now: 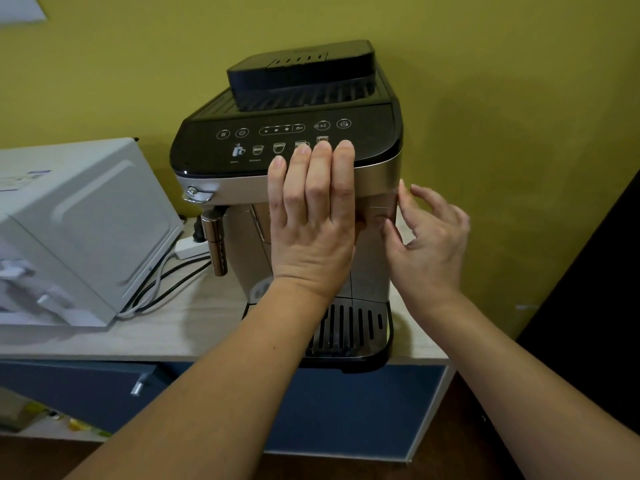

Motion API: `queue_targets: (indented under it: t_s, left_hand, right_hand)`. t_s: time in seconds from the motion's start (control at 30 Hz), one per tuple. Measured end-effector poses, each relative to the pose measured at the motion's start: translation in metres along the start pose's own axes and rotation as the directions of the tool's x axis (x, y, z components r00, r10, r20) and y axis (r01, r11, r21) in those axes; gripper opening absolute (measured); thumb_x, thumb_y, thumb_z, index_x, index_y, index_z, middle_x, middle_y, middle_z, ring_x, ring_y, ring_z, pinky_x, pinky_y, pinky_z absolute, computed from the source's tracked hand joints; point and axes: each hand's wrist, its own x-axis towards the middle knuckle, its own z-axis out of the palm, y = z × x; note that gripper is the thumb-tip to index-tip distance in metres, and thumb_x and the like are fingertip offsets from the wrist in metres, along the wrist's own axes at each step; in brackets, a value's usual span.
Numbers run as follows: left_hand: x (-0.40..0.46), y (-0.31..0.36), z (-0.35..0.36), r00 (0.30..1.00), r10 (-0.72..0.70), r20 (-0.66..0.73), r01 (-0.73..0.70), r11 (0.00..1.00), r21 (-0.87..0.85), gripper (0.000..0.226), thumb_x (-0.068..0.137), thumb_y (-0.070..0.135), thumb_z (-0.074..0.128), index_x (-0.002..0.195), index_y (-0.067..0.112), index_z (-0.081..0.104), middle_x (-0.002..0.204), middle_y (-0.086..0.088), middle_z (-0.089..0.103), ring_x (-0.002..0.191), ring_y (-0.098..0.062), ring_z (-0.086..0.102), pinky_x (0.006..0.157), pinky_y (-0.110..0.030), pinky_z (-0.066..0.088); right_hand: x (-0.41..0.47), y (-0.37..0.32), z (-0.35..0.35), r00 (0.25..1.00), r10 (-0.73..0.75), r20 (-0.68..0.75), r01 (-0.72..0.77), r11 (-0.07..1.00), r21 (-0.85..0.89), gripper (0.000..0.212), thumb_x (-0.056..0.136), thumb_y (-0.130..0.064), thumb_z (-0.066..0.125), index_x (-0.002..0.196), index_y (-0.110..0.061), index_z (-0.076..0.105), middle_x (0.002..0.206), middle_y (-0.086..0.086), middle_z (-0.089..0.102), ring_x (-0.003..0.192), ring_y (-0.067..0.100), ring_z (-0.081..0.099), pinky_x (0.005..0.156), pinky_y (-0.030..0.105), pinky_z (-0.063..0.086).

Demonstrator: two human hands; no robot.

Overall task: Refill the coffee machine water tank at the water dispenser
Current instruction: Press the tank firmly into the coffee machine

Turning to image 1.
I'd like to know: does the person's right hand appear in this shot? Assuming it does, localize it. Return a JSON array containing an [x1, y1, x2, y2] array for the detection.
[[381, 179, 472, 316]]

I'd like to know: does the person's left hand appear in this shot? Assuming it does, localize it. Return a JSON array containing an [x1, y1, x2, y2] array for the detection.
[[267, 140, 359, 302]]

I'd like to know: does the silver black coffee machine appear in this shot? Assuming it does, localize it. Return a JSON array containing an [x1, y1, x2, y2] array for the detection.
[[169, 40, 405, 374]]

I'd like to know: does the person's left forearm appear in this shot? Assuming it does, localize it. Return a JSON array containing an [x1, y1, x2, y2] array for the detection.
[[64, 277, 333, 480]]

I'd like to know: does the person's right forearm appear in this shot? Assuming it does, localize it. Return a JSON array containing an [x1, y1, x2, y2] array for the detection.
[[400, 292, 640, 480]]

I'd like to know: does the silver steam wand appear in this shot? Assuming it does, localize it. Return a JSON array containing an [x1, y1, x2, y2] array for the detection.
[[200, 207, 230, 277]]

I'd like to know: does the black bean hopper lid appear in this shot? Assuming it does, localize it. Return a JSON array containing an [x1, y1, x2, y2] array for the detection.
[[226, 40, 377, 113]]

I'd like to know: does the white power strip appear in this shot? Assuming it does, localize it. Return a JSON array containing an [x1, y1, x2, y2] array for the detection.
[[174, 235, 211, 261]]

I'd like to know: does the black drip tray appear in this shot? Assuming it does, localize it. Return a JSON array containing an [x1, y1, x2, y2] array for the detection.
[[242, 297, 395, 374]]

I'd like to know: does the white microwave oven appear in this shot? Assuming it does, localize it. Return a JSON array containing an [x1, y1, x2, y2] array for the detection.
[[0, 138, 186, 328]]

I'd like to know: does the blue cabinet door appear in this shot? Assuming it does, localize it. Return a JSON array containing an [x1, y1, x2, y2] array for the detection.
[[264, 364, 450, 462], [0, 361, 173, 436]]

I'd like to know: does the white plastic object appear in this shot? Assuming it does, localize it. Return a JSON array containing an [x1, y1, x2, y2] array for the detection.
[[0, 257, 67, 316]]

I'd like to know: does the white paper sheet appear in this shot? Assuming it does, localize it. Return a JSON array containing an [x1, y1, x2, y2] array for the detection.
[[0, 0, 49, 24]]

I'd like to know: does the yellow green packet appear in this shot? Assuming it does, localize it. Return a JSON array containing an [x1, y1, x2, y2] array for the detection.
[[0, 389, 52, 433]]

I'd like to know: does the black power cable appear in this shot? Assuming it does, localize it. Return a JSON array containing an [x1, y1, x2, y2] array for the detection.
[[119, 259, 213, 316]]

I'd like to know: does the white power cable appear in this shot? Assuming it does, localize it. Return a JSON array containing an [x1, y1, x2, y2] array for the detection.
[[117, 254, 168, 318]]

